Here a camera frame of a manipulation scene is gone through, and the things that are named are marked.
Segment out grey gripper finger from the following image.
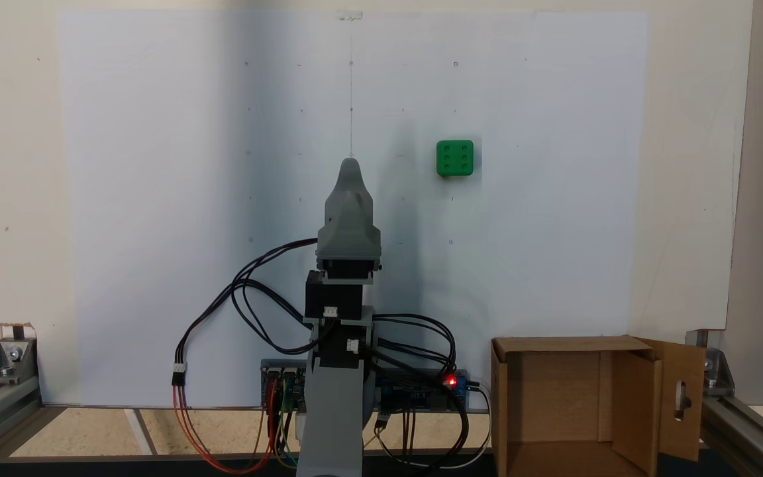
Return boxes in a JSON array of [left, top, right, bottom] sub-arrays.
[[325, 158, 375, 229]]

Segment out green dice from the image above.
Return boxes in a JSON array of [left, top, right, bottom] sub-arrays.
[[436, 139, 475, 178]]

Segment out blue circuit board red LED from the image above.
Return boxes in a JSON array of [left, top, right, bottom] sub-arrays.
[[378, 369, 470, 413]]

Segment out white paper sheet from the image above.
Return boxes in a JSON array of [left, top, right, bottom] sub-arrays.
[[57, 10, 648, 408]]

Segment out brown cardboard box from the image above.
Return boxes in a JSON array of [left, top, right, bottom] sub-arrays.
[[491, 335, 707, 477]]

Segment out black servo cable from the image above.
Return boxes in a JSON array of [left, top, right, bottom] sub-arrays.
[[370, 313, 458, 382], [230, 237, 321, 355]]

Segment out circuit board with jumper wires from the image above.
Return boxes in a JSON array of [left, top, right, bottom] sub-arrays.
[[261, 360, 307, 415]]

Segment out green jumper wire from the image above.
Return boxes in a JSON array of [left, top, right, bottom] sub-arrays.
[[278, 381, 299, 468]]

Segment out black cable with white connector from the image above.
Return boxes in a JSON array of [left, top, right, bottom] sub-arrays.
[[172, 278, 313, 388]]

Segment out red orange wires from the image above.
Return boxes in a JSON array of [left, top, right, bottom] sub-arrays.
[[172, 383, 276, 474]]

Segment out metal corner bracket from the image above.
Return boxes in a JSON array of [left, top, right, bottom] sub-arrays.
[[0, 325, 39, 386], [686, 329, 735, 397]]

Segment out grey metal frame post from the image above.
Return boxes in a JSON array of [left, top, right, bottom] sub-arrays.
[[719, 0, 763, 406]]

